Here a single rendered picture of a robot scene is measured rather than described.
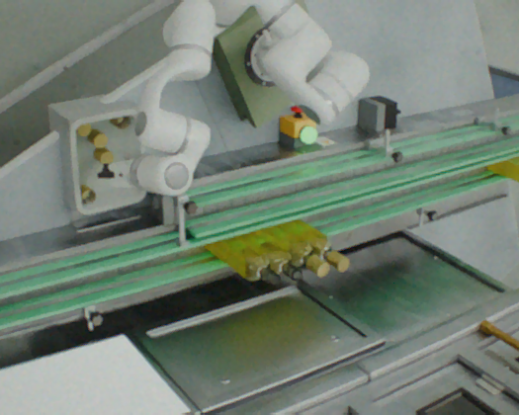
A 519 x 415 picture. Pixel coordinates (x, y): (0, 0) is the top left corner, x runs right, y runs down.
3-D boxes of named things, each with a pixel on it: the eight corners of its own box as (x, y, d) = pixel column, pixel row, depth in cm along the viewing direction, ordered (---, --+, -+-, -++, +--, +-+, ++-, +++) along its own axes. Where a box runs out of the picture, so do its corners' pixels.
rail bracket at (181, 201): (162, 234, 174) (188, 256, 165) (159, 166, 168) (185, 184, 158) (174, 231, 176) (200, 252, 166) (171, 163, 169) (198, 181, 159)
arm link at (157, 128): (197, 68, 152) (185, 165, 146) (141, 48, 145) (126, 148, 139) (219, 53, 145) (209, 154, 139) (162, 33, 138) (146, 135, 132)
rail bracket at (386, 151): (361, 148, 199) (393, 164, 189) (362, 123, 196) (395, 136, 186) (372, 146, 201) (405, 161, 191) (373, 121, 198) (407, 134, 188)
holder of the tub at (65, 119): (67, 223, 176) (79, 236, 170) (57, 112, 165) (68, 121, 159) (132, 207, 184) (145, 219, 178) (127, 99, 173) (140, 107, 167)
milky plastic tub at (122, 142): (65, 204, 173) (78, 217, 166) (57, 112, 164) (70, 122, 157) (132, 188, 181) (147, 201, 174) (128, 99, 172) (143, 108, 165)
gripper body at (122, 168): (129, 196, 147) (109, 192, 156) (175, 186, 151) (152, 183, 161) (124, 158, 145) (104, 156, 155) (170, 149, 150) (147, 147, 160)
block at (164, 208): (148, 216, 179) (161, 227, 174) (146, 179, 175) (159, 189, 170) (162, 212, 181) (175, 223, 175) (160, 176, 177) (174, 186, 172)
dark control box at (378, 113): (357, 124, 212) (376, 132, 206) (358, 98, 209) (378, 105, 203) (378, 121, 216) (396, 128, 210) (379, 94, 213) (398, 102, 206)
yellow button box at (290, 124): (278, 140, 200) (294, 148, 194) (278, 113, 197) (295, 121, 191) (300, 135, 203) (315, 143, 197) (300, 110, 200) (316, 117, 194)
